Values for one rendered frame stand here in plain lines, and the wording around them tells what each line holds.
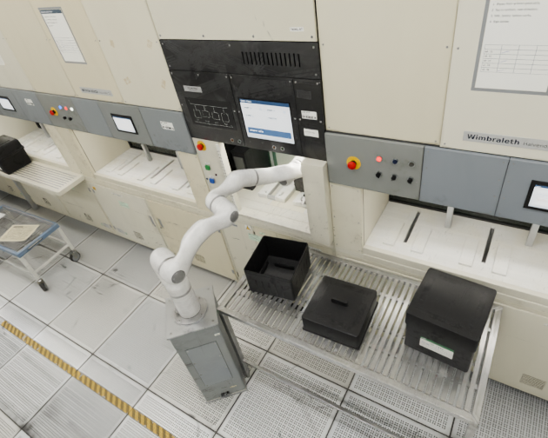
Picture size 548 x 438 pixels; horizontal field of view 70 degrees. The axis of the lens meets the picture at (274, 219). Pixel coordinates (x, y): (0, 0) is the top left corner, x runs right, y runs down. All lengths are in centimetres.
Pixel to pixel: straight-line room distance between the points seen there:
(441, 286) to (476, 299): 14
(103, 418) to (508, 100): 284
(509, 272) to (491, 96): 95
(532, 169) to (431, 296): 63
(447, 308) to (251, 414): 145
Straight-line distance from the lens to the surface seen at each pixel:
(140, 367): 314
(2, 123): 493
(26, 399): 349
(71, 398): 328
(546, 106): 158
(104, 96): 283
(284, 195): 256
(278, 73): 183
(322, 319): 193
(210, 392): 272
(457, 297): 185
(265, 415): 269
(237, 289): 226
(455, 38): 152
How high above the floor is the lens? 245
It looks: 40 degrees down
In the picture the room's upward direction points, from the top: 12 degrees counter-clockwise
